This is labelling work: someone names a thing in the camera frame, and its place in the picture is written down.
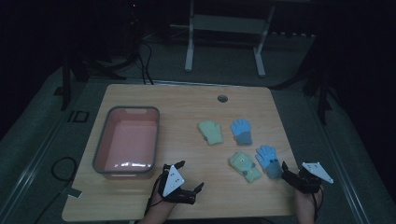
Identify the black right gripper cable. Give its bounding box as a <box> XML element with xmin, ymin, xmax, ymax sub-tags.
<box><xmin>312</xmin><ymin>186</ymin><xmax>325</xmax><ymax>222</ymax></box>

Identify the black hanging cable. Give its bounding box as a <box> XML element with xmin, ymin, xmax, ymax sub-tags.
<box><xmin>136</xmin><ymin>38</ymin><xmax>155</xmax><ymax>86</ymax></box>

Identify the plain blue glove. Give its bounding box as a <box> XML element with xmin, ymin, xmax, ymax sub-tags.
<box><xmin>230</xmin><ymin>118</ymin><xmax>253</xmax><ymax>147</ymax></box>

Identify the white metal stand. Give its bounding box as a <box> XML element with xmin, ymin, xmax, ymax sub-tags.
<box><xmin>169</xmin><ymin>0</ymin><xmax>276</xmax><ymax>78</ymax></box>

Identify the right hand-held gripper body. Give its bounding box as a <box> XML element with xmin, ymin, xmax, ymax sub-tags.
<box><xmin>289</xmin><ymin>161</ymin><xmax>334</xmax><ymax>195</ymax></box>

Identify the green glove with buttons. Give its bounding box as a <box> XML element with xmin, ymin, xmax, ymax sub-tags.
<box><xmin>228</xmin><ymin>150</ymin><xmax>263</xmax><ymax>184</ymax></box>

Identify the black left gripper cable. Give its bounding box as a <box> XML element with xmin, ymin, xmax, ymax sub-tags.
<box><xmin>145</xmin><ymin>172</ymin><xmax>166</xmax><ymax>217</ymax></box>

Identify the black looped floor cable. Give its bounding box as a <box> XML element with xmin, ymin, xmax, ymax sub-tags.
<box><xmin>33</xmin><ymin>156</ymin><xmax>78</xmax><ymax>224</ymax></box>

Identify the pale power strip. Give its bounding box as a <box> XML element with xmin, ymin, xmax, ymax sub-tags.
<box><xmin>270</xmin><ymin>30</ymin><xmax>316</xmax><ymax>40</ymax></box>

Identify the person's left hand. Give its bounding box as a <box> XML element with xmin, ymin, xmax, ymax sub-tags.
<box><xmin>138</xmin><ymin>194</ymin><xmax>177</xmax><ymax>224</ymax></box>

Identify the pink basin with grey rim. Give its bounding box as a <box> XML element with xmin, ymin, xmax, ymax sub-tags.
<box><xmin>92</xmin><ymin>105</ymin><xmax>161</xmax><ymax>180</ymax></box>

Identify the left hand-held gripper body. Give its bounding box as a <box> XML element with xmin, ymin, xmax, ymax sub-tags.
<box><xmin>157</xmin><ymin>164</ymin><xmax>198</xmax><ymax>205</ymax></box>

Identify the plain green glove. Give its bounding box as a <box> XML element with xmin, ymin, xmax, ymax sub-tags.
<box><xmin>198</xmin><ymin>120</ymin><xmax>224</xmax><ymax>147</ymax></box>

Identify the blue glove with dots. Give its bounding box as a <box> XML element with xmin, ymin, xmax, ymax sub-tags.
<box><xmin>254</xmin><ymin>145</ymin><xmax>284</xmax><ymax>180</ymax></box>

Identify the person's right hand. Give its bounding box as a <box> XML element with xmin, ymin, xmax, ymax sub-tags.
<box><xmin>294</xmin><ymin>186</ymin><xmax>323</xmax><ymax>224</ymax></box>

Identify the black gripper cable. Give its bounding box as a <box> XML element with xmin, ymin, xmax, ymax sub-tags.
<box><xmin>312</xmin><ymin>186</ymin><xmax>325</xmax><ymax>222</ymax></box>
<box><xmin>145</xmin><ymin>172</ymin><xmax>166</xmax><ymax>217</ymax></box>

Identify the black tripod stand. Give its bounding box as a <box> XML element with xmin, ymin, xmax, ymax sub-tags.
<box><xmin>53</xmin><ymin>36</ymin><xmax>144</xmax><ymax>112</ymax></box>
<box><xmin>269</xmin><ymin>34</ymin><xmax>335</xmax><ymax>126</ymax></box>

